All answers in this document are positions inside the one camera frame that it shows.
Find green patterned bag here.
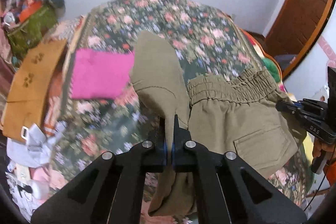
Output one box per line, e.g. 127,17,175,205
6,5,58,60

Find orange sleeve forearm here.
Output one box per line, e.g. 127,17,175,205
323,156,336,186

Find white grey clothes heap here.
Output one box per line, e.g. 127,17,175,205
6,122,68,220

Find orange red box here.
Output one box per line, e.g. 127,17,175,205
18,0,43,22

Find wooden door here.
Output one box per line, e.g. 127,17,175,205
265,0,335,78

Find colourful fleece blanket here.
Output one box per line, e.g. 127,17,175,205
241,29,286,92

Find magenta folded cloth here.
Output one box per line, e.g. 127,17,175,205
70,48,134,100

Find olive green pants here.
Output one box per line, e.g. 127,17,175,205
129,29,308,218

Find right hand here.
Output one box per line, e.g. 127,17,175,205
312,138,334,159

